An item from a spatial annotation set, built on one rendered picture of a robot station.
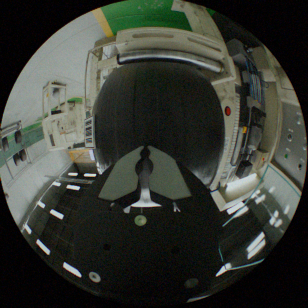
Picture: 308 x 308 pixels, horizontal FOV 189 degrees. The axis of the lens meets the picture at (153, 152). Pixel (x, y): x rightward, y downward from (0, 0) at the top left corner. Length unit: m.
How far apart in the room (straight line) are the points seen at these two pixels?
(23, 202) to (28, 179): 2.20
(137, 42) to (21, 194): 11.32
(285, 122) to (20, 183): 11.80
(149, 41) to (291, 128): 0.72
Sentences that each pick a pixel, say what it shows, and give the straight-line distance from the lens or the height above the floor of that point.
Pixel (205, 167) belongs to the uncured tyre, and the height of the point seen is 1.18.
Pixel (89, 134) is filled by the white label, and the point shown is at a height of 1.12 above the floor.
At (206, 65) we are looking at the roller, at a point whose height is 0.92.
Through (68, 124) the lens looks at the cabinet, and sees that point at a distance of 4.51.
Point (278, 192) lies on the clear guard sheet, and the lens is 0.71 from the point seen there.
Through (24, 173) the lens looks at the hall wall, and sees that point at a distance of 11.16.
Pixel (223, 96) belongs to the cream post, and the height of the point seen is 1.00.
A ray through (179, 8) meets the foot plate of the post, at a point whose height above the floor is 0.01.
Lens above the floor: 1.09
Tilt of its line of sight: 24 degrees up
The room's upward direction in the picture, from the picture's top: 178 degrees clockwise
